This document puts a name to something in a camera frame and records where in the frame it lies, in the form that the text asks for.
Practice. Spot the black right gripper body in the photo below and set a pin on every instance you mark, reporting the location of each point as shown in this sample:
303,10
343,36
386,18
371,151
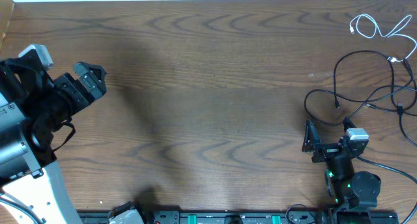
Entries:
327,151

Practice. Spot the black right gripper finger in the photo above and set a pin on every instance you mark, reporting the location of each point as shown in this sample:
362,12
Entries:
347,124
311,138

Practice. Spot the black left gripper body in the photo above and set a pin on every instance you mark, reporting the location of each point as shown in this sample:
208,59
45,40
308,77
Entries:
71,94

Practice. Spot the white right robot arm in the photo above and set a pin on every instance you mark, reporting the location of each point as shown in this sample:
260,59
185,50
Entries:
355,193

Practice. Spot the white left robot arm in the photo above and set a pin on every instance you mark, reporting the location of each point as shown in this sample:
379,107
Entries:
36,106

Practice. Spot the clear tape strip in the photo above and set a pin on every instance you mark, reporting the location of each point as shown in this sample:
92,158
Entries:
320,74

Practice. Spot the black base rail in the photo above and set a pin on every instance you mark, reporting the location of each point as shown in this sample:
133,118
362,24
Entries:
297,213

